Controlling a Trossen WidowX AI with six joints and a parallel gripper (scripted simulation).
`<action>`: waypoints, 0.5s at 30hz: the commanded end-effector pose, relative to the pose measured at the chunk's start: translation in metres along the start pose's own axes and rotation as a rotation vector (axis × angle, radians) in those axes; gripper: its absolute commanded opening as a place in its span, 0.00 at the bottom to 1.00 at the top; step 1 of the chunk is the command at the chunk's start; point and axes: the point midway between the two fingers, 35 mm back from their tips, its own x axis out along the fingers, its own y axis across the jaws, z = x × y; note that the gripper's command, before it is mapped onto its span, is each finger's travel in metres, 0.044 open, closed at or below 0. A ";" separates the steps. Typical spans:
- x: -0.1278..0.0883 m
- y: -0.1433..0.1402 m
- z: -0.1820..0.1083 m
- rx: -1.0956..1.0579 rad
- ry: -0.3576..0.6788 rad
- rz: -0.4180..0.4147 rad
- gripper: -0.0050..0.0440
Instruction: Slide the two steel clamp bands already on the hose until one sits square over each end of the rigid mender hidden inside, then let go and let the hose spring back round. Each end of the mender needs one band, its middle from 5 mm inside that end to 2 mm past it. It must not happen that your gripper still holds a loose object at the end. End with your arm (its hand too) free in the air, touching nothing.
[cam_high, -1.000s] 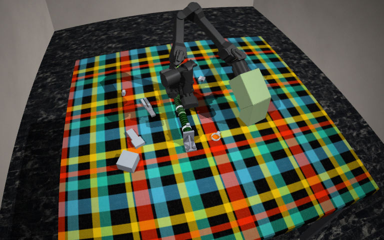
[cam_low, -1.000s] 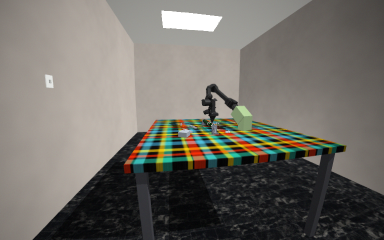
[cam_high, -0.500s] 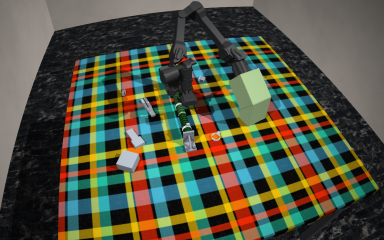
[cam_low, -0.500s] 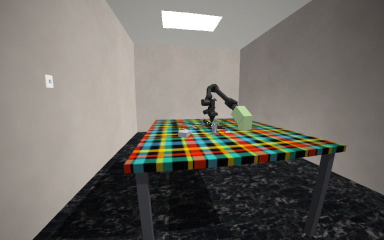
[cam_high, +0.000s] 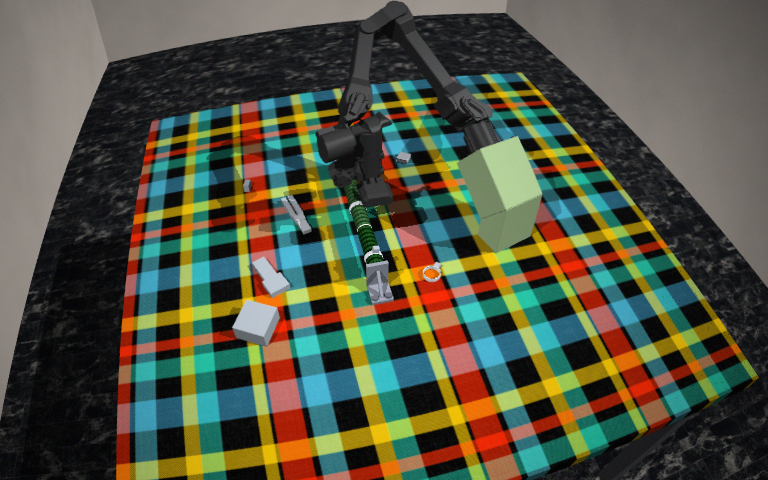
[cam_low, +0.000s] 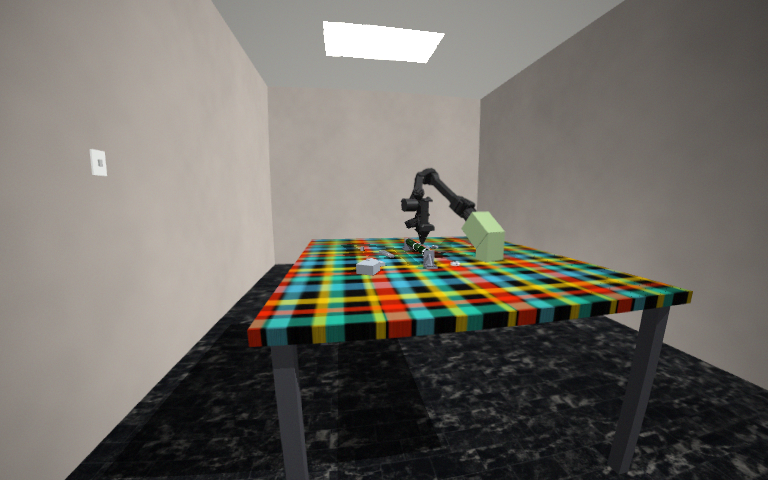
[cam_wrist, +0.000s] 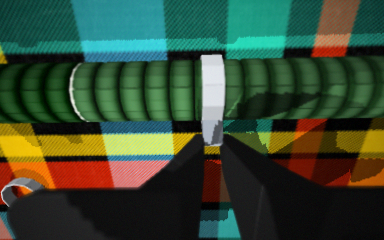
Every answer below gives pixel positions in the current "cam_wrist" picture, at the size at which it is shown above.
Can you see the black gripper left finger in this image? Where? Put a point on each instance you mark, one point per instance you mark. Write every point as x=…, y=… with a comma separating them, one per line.
x=165, y=207

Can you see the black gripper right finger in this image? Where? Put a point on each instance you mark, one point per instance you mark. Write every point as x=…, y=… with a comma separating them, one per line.
x=269, y=205

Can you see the white clamp band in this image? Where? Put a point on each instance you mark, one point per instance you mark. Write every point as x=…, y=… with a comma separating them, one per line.
x=213, y=81
x=8, y=196

